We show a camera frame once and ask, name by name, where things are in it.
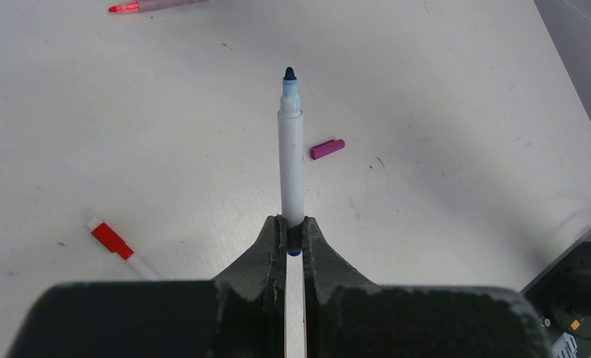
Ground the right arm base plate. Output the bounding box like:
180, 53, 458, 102
522, 228, 591, 357

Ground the magenta pen cap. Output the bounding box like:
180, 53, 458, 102
309, 139, 345, 160

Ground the pink pen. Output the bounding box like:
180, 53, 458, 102
107, 0, 206, 14

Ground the white pen black tip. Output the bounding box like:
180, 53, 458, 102
277, 67, 305, 257

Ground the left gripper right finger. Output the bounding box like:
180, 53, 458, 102
302, 217, 551, 357

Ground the red pen cap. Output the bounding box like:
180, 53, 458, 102
87, 217, 134, 260

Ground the white pen red tip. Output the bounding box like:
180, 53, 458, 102
125, 253, 163, 281

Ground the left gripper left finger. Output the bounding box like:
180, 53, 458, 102
7, 216, 287, 357

